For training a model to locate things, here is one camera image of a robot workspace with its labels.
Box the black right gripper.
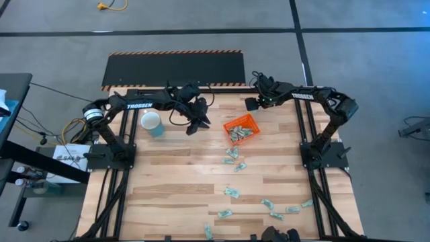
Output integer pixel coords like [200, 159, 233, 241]
[245, 72, 280, 112]

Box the teal cup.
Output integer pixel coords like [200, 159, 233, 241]
[140, 111, 165, 138]

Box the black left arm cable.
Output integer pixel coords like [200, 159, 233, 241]
[167, 83, 216, 127]

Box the yellow extension cord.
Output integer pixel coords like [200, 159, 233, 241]
[97, 0, 128, 11]

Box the dark bulky object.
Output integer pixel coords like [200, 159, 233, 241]
[261, 225, 302, 242]

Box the black hazard-striped floor mat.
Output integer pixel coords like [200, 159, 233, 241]
[101, 50, 247, 91]

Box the black desk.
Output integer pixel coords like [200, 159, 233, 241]
[0, 73, 90, 233]

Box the yellow cable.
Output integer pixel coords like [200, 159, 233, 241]
[62, 118, 88, 144]

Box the orange plastic basket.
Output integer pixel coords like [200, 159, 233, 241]
[222, 113, 261, 145]

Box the white tissue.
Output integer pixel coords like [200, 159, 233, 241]
[0, 89, 11, 117]

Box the black floor cable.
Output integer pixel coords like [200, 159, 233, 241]
[30, 82, 107, 106]

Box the clear plastic bottle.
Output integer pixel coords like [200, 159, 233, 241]
[15, 177, 65, 196]
[15, 165, 44, 178]

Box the white cardboard box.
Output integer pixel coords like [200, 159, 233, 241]
[52, 144, 91, 184]

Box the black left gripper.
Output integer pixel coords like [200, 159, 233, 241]
[180, 96, 212, 136]

